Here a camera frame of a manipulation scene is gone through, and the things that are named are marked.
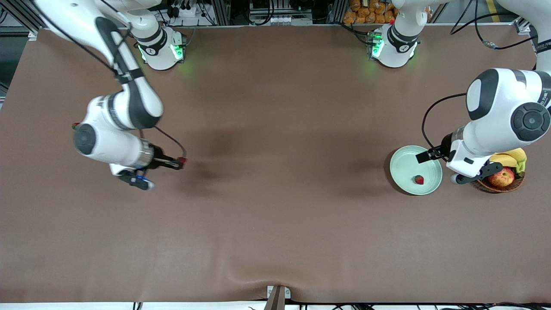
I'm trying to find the pile of brown bread rolls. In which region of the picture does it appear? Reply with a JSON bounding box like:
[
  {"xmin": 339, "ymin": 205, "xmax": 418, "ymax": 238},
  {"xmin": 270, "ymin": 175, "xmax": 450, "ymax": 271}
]
[{"xmin": 343, "ymin": 0, "xmax": 399, "ymax": 25}]

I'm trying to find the red yellow apple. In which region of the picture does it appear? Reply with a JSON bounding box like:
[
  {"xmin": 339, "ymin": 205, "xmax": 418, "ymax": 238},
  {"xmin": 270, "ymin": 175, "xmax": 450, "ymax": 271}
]
[{"xmin": 488, "ymin": 167, "xmax": 516, "ymax": 187}]

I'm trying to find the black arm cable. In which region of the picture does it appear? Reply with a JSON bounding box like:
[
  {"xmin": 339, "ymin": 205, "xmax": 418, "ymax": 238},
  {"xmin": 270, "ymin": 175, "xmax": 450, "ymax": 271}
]
[
  {"xmin": 421, "ymin": 0, "xmax": 541, "ymax": 152},
  {"xmin": 34, "ymin": 0, "xmax": 187, "ymax": 160}
]

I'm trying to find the large brown table mat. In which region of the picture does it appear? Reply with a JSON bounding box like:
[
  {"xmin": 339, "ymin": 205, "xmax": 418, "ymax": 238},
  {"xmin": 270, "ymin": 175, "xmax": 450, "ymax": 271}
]
[{"xmin": 0, "ymin": 25, "xmax": 551, "ymax": 304}]

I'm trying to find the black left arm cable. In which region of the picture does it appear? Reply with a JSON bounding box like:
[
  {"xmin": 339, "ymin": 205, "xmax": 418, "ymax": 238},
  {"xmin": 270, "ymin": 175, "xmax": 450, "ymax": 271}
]
[{"xmin": 421, "ymin": 0, "xmax": 541, "ymax": 152}]

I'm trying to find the aluminium frame rail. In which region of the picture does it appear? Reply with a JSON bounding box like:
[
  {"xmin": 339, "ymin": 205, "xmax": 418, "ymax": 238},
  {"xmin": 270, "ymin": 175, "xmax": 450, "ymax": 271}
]
[
  {"xmin": 9, "ymin": 0, "xmax": 41, "ymax": 40},
  {"xmin": 514, "ymin": 17, "xmax": 536, "ymax": 36}
]

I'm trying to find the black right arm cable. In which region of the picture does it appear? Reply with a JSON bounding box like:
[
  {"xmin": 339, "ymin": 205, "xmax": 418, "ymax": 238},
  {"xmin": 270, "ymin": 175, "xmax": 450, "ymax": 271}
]
[{"xmin": 34, "ymin": 0, "xmax": 187, "ymax": 160}]

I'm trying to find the aluminium frame post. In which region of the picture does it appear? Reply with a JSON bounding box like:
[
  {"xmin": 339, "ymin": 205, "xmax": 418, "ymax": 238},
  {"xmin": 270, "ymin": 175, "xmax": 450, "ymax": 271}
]
[
  {"xmin": 328, "ymin": 0, "xmax": 347, "ymax": 24},
  {"xmin": 208, "ymin": 0, "xmax": 231, "ymax": 26}
]

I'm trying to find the brown wicker basket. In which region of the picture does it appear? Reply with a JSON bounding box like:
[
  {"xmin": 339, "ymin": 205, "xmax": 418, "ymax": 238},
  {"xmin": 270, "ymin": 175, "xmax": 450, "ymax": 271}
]
[{"xmin": 471, "ymin": 170, "xmax": 526, "ymax": 194}]

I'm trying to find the pale green round plate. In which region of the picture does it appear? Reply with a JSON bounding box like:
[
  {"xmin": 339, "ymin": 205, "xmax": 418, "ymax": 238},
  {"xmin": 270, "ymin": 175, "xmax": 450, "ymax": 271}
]
[{"xmin": 390, "ymin": 145, "xmax": 443, "ymax": 196}]

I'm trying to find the white power strip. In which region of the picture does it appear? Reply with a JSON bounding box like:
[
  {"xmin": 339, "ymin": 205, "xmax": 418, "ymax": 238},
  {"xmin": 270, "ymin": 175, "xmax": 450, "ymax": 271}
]
[{"xmin": 166, "ymin": 2, "xmax": 198, "ymax": 18}]

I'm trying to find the yellow banana bunch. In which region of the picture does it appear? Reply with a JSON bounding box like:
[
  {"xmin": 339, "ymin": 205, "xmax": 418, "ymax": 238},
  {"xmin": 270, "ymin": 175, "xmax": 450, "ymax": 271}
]
[{"xmin": 489, "ymin": 148, "xmax": 528, "ymax": 175}]

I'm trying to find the grey brown camera post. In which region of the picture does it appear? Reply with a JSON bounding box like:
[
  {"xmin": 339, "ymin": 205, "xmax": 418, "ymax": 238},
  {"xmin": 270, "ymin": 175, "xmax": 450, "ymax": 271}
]
[{"xmin": 263, "ymin": 285, "xmax": 286, "ymax": 310}]

